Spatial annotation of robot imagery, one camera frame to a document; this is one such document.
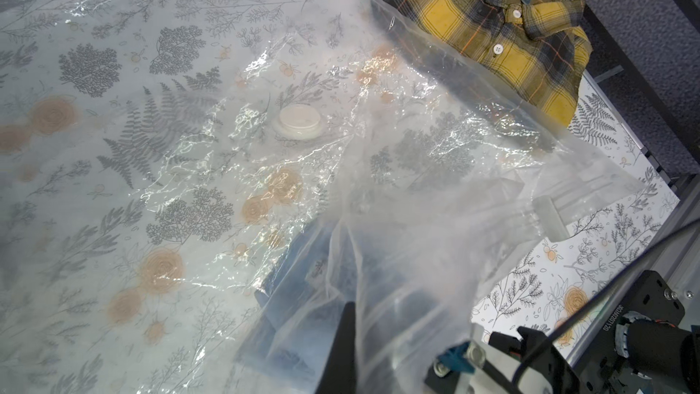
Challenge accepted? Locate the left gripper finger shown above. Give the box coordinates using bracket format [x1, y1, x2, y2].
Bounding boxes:
[315, 302, 357, 394]

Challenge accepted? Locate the light blue shirt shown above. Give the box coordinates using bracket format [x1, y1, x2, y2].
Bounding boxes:
[238, 219, 448, 393]

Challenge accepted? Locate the clear plastic vacuum bag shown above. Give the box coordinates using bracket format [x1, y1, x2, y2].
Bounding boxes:
[1, 0, 641, 393]

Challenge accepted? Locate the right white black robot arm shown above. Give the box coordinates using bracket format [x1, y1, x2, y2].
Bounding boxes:
[425, 312, 699, 393]

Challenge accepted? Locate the white round bag valve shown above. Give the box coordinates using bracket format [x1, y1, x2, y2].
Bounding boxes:
[272, 104, 326, 140]

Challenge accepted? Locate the yellow black plaid shirt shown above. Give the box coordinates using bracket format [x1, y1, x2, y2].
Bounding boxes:
[384, 0, 592, 127]

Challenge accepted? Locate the floral patterned table cloth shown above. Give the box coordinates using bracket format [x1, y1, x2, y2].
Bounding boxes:
[0, 0, 682, 362]

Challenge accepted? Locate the black tray under shirts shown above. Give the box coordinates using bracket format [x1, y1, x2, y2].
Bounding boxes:
[569, 5, 699, 171]

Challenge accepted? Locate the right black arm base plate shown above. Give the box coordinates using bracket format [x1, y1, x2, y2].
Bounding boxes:
[572, 270, 699, 393]

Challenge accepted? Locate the aluminium front rail frame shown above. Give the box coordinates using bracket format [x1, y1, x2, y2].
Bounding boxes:
[567, 175, 699, 364]

